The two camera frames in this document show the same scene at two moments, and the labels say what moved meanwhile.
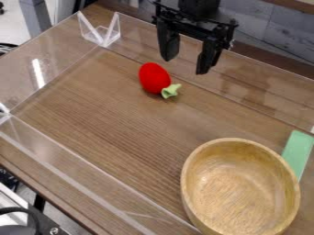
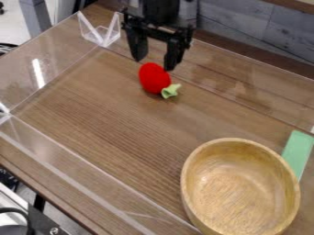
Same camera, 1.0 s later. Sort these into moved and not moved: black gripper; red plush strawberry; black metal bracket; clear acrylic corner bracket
Moved: black gripper
Not moved: black metal bracket; clear acrylic corner bracket; red plush strawberry
